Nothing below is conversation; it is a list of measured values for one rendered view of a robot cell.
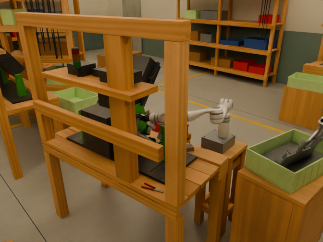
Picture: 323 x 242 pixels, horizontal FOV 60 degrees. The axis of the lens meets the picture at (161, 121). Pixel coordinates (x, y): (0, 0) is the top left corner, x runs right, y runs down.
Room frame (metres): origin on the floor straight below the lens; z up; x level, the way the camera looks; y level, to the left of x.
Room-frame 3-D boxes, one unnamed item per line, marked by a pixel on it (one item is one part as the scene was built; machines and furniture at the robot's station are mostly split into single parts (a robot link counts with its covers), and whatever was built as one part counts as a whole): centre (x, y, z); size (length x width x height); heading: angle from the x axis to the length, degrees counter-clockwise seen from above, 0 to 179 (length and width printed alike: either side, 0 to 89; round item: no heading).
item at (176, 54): (1.83, 0.47, 1.36); 1.49 x 0.09 x 0.97; 52
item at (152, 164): (2.06, 0.29, 0.89); 1.10 x 0.42 x 0.02; 52
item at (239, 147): (2.15, -0.53, 0.83); 0.32 x 0.32 x 0.04; 49
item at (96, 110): (2.02, 0.46, 1.07); 0.30 x 0.18 x 0.34; 52
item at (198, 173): (2.06, 0.29, 0.44); 1.49 x 0.70 x 0.88; 52
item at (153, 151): (1.77, 0.51, 1.23); 1.30 x 0.05 x 0.09; 52
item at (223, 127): (2.15, -0.53, 1.03); 0.09 x 0.09 x 0.17; 52
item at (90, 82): (1.86, 0.45, 1.52); 0.90 x 0.25 x 0.04; 52
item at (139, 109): (2.07, 0.19, 1.17); 0.13 x 0.12 x 0.20; 52
